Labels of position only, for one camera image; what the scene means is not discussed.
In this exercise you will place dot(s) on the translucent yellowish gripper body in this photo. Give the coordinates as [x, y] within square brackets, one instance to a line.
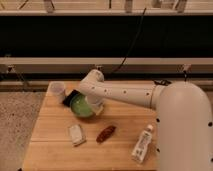
[97, 108]

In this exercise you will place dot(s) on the green ceramic bowl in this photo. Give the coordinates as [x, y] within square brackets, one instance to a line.
[79, 106]

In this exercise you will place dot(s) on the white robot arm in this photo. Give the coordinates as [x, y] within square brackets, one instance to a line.
[184, 117]

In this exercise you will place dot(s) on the brown sausage-shaped object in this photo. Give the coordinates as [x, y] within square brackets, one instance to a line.
[105, 134]

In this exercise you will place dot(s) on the black smartphone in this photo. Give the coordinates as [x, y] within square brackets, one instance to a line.
[68, 98]

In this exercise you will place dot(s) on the white wrapped packet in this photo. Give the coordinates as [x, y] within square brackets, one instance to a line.
[76, 134]

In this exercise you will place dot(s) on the wooden cutting board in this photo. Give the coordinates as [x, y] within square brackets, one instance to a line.
[51, 148]

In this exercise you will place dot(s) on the white plastic cup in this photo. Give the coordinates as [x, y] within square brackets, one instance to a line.
[58, 90]

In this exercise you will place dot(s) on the white plastic bottle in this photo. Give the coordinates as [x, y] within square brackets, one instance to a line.
[141, 147]

